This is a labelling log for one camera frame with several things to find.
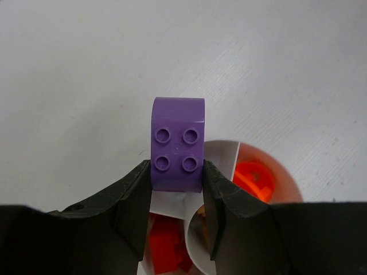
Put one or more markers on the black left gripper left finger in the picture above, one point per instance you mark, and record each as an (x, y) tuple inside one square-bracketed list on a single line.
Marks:
[(102, 234)]

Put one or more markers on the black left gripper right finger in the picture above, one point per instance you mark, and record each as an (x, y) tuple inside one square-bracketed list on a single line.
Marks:
[(248, 236)]

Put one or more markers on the orange figure-eight lego piece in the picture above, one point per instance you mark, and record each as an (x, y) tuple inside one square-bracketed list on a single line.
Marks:
[(256, 179)]

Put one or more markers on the red 2x4 lego brick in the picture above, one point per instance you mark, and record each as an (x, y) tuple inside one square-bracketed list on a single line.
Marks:
[(167, 245)]

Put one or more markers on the light purple sloped brick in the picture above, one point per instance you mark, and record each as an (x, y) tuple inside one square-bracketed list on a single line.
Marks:
[(177, 144)]

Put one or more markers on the brown 2x4 lego plate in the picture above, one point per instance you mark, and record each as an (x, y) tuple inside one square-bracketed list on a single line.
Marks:
[(201, 212)]

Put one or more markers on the white divided round container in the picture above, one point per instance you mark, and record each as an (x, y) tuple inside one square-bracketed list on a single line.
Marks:
[(225, 155)]

